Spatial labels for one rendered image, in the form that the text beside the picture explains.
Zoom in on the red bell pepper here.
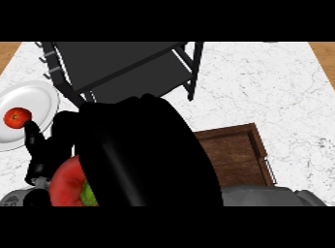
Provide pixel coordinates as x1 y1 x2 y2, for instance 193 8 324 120
49 155 100 207

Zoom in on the brown wooden tray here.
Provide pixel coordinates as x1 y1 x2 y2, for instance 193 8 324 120
192 122 277 188

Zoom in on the black tiered shelf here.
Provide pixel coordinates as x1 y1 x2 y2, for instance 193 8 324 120
33 42 207 107

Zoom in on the red tomato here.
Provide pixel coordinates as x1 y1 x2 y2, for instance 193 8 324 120
2 107 33 130

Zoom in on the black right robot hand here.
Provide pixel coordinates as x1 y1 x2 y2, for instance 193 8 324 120
50 93 224 207

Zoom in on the white round plate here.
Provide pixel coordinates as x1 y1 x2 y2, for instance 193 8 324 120
0 79 62 153

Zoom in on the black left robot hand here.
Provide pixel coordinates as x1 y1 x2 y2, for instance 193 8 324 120
24 120 59 186

